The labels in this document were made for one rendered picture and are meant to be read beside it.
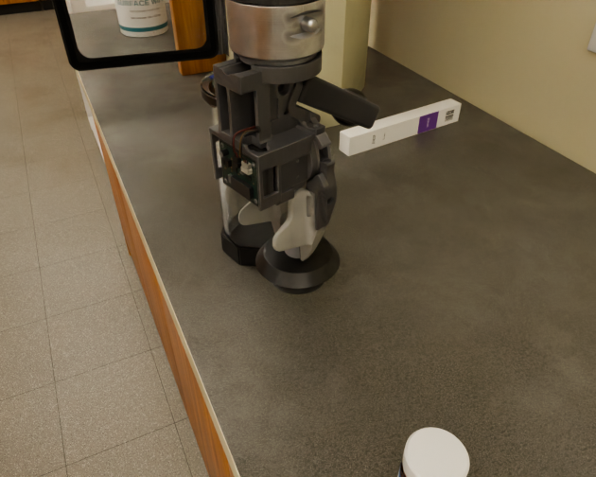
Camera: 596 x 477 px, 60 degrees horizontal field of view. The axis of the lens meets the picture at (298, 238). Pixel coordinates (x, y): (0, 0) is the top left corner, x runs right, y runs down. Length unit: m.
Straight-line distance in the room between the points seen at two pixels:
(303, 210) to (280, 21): 0.18
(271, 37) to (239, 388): 0.33
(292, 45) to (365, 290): 0.34
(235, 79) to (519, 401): 0.40
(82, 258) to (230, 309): 1.72
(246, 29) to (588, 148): 0.73
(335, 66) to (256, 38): 0.56
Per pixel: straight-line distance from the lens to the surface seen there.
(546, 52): 1.05
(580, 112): 1.02
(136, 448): 1.66
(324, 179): 0.47
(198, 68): 1.27
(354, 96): 0.50
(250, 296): 0.63
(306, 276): 0.53
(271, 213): 0.54
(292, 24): 0.40
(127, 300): 2.05
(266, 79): 0.41
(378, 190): 0.82
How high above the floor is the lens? 1.38
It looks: 38 degrees down
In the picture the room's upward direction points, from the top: straight up
